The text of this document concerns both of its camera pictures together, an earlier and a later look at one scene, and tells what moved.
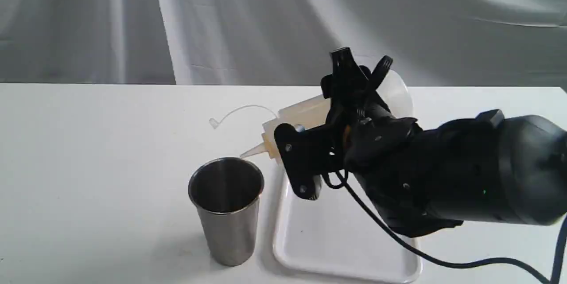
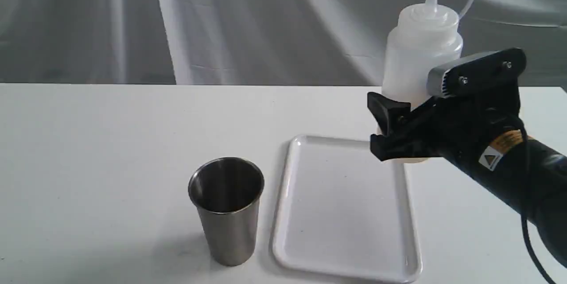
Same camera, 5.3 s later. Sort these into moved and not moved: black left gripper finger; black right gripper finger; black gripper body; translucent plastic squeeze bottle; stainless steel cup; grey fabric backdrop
Moved: translucent plastic squeeze bottle; black right gripper finger; black left gripper finger; black gripper body
Not moved: grey fabric backdrop; stainless steel cup
